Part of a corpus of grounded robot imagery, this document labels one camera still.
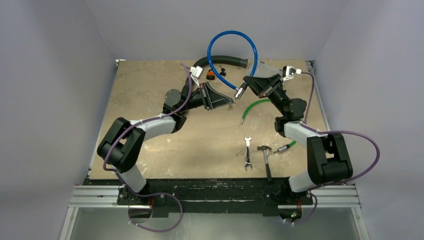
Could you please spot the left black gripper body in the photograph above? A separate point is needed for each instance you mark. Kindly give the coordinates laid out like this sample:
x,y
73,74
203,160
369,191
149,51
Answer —
x,y
200,98

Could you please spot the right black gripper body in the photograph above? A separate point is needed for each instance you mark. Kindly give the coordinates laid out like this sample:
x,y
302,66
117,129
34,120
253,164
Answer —
x,y
269,88

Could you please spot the black key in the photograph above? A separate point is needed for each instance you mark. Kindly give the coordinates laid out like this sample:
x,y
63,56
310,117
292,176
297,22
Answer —
x,y
222,71

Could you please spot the orange black padlock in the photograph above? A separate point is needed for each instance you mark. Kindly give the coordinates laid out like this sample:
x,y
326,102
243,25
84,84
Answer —
x,y
210,75

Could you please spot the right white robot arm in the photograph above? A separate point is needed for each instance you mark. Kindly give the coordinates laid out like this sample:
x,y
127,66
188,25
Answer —
x,y
327,155

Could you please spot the clear plastic organizer box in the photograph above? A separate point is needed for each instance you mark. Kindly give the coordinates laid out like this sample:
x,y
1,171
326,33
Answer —
x,y
264,70

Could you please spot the silver open-end wrench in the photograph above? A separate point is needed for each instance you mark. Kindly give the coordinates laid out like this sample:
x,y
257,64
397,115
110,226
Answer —
x,y
248,153

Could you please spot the small black hammer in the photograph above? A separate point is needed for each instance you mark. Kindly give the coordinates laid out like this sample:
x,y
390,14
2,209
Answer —
x,y
266,151

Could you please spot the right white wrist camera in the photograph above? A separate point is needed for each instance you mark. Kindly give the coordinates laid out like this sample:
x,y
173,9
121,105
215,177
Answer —
x,y
288,72

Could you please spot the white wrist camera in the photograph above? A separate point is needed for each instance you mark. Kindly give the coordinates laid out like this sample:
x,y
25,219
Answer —
x,y
288,72
195,73

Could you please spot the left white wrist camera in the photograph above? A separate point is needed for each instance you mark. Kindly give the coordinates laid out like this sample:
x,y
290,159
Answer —
x,y
195,73

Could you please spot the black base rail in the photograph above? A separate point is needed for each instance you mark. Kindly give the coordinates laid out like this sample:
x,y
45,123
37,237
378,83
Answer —
x,y
252,195

